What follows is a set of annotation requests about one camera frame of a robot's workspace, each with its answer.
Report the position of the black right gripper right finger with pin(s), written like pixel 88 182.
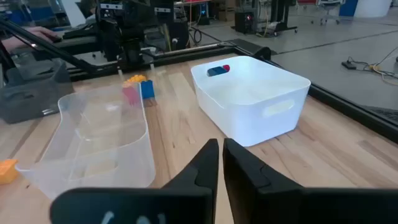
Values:
pixel 264 199

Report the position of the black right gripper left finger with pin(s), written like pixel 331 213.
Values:
pixel 174 202

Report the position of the red toy block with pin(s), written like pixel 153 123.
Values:
pixel 227 68
pixel 131 95

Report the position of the long blue toy block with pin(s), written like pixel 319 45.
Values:
pixel 216 71

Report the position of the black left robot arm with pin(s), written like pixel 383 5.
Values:
pixel 121 37

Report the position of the white plastic bin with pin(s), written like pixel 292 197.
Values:
pixel 248 124

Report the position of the clear plastic bin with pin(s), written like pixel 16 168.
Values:
pixel 102 133

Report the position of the black clamp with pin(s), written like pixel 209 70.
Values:
pixel 263 53

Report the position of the black power adapter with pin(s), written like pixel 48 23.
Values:
pixel 348 64

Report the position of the yellow square toy block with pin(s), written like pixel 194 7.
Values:
pixel 7 171

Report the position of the grey plastic bin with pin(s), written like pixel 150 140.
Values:
pixel 31 96

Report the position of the black computer tower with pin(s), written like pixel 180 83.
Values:
pixel 245 21

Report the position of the black desk leg stand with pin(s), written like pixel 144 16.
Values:
pixel 281 18

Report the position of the cardboard box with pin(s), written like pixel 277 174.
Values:
pixel 226 12

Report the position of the white office chair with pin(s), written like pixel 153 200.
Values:
pixel 329 9

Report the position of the person's hand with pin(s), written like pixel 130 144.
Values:
pixel 31 35

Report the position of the black table frame rail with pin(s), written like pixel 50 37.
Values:
pixel 342 105

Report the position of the black diagonal frame strut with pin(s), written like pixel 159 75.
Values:
pixel 46 46

